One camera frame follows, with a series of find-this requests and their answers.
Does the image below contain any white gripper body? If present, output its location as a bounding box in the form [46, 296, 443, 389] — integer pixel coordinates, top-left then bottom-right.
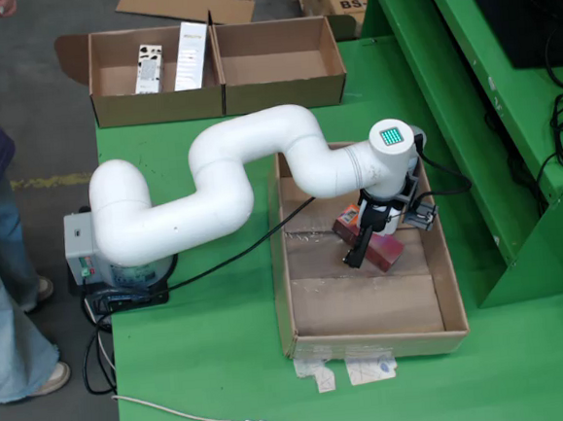
[357, 194, 410, 238]

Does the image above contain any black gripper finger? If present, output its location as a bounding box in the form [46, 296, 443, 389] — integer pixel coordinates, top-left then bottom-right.
[338, 208, 394, 271]

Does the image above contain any red product box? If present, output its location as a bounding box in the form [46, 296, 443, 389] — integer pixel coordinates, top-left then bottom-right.
[329, 199, 408, 278]

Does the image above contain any grey robot base box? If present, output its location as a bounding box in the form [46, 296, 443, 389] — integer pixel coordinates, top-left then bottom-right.
[61, 210, 109, 287]

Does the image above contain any shallow cardboard tray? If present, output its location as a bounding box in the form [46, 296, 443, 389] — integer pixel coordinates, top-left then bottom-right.
[262, 127, 472, 368]

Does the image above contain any brown cardboard box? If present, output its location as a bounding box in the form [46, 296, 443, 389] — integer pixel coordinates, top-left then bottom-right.
[53, 21, 229, 132]
[211, 12, 365, 118]

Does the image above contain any green metal shelf unit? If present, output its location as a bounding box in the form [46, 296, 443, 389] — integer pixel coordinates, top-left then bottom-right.
[357, 0, 563, 319]

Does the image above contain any white paper label scrap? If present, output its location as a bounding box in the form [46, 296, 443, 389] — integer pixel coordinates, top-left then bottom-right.
[344, 355, 400, 388]
[293, 357, 336, 396]

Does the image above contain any tall white carton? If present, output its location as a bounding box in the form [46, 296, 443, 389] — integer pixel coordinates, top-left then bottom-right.
[168, 19, 214, 92]

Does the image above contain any black-spotted white carton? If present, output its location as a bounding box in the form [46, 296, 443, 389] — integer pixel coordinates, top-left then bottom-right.
[130, 43, 167, 95]

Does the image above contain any person in blue jeans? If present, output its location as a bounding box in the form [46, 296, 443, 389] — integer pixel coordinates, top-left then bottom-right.
[0, 70, 75, 407]

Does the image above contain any short black cable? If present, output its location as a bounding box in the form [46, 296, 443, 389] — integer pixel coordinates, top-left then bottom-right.
[414, 129, 475, 210]

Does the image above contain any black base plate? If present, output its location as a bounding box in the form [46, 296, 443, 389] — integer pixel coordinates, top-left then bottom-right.
[65, 255, 183, 317]

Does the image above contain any white cable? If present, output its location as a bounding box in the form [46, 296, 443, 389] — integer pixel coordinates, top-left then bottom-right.
[111, 383, 250, 421]

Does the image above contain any black power cable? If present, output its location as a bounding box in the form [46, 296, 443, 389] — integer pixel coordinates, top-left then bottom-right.
[76, 301, 120, 398]

